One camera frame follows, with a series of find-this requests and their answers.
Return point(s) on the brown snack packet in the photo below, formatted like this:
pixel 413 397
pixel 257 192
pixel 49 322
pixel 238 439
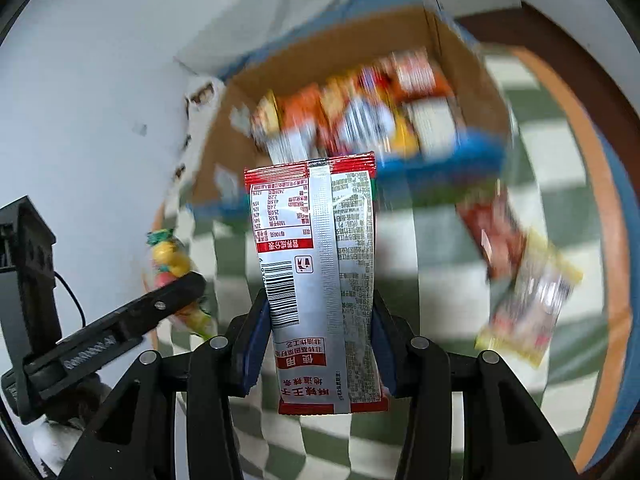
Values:
pixel 492 230

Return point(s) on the colourful candy ball bag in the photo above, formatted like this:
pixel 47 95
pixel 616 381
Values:
pixel 172 257

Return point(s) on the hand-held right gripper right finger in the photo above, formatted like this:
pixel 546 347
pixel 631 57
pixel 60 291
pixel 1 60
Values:
pixel 386 355

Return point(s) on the red noodle snack packet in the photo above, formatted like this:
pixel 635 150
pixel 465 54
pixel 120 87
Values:
pixel 415 75

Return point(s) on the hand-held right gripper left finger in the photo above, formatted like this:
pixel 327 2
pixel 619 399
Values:
pixel 252 350

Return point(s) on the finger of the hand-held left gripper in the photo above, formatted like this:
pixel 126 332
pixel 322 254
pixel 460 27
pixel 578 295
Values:
pixel 165 302

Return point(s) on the plain orange snack packet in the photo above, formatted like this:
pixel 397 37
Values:
pixel 300 110

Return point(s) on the cardboard box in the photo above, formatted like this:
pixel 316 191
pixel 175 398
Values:
pixel 235 155

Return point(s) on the bear print pillow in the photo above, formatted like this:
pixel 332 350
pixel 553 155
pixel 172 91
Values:
pixel 202 97

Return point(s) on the pale yellow snack packet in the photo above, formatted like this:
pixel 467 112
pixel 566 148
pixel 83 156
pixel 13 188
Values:
pixel 530 305

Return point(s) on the clear silver snack packet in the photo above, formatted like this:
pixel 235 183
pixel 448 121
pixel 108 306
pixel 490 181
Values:
pixel 432 122

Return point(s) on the yellow panda snack packet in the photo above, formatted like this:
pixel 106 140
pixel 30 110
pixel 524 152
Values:
pixel 337 100

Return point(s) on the green white checkered mat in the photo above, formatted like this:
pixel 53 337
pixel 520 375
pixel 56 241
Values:
pixel 450 390

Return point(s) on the long red silver snack packet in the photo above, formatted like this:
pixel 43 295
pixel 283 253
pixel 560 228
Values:
pixel 320 270

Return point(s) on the large yellow red snack packet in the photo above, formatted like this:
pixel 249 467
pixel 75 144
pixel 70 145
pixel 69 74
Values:
pixel 365 120

